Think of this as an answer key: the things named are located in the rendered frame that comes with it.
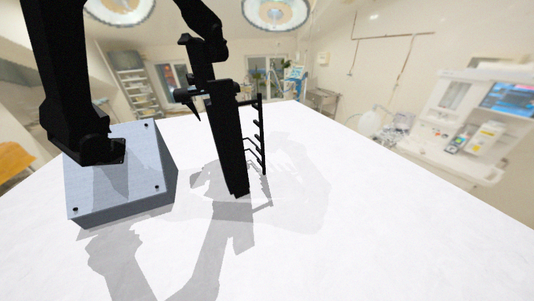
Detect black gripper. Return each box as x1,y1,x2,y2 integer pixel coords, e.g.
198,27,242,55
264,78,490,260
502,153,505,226
173,63,240,121

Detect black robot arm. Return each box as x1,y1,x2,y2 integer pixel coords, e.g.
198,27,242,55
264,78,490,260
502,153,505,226
20,0,229,167

